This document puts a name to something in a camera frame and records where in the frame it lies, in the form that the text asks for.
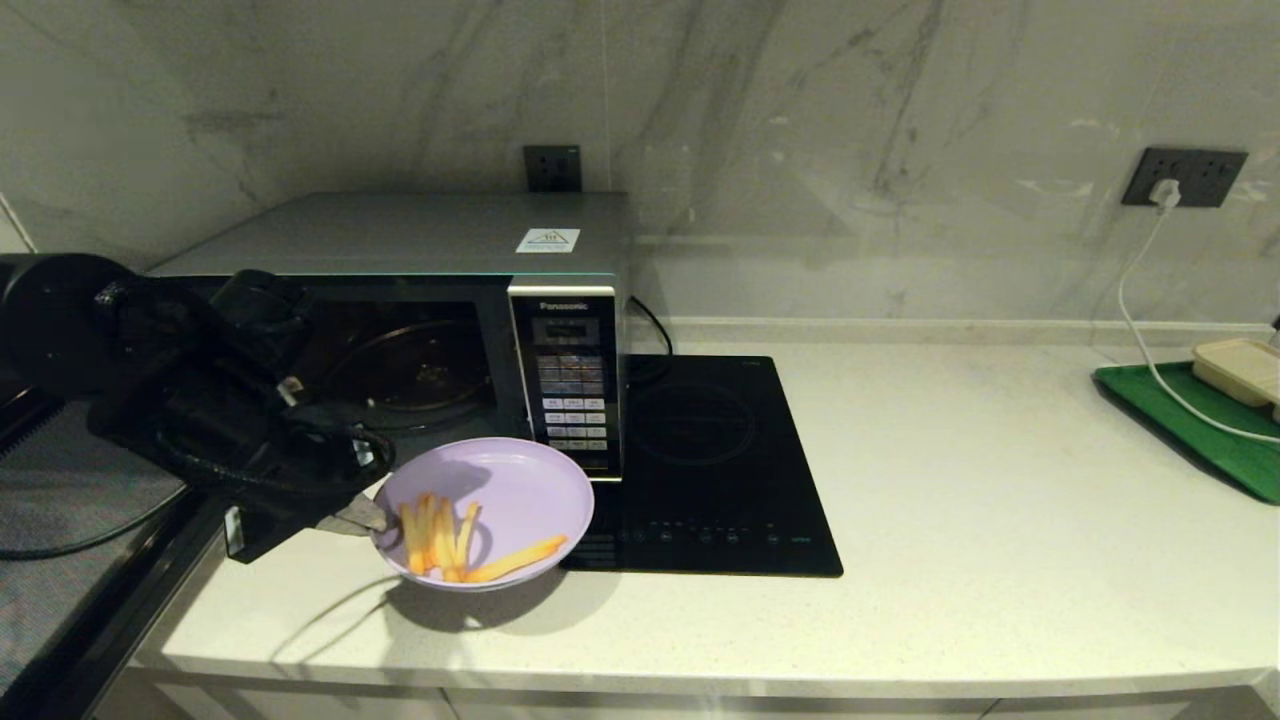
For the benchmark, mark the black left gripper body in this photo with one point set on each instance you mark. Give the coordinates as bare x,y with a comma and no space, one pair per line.
340,475

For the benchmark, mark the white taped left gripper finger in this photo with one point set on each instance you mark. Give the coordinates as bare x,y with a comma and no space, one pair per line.
355,518

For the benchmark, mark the purple plate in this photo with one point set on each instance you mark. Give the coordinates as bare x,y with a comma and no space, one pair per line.
520,490

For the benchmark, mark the black glass microwave door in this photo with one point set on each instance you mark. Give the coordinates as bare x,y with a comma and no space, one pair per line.
60,600

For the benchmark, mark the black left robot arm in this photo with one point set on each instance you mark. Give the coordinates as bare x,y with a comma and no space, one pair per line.
60,320

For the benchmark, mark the glass microwave turntable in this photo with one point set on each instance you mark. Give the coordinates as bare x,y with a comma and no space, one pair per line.
420,365

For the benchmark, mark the silver Panasonic microwave oven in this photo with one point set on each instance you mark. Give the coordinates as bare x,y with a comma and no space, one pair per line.
400,235

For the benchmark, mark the beige cabinet door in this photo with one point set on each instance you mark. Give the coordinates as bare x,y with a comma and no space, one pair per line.
700,708
1120,708
300,702

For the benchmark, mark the white warning sticker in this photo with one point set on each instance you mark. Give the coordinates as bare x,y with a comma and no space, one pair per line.
547,240

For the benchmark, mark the black induction cooktop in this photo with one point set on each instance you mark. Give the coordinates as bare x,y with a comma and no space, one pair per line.
720,450

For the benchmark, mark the green tray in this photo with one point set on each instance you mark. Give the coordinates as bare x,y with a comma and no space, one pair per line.
1200,440

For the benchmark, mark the white power plug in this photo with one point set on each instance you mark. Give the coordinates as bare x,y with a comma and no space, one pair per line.
1166,192

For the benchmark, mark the beige lidded container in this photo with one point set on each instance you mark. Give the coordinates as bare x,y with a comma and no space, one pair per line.
1240,368

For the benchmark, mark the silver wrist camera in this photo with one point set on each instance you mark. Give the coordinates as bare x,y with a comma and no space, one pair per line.
265,530

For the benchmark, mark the small black wall socket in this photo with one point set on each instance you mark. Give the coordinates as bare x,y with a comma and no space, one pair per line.
552,168

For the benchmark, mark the wide black wall socket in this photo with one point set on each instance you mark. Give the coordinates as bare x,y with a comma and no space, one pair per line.
1205,170

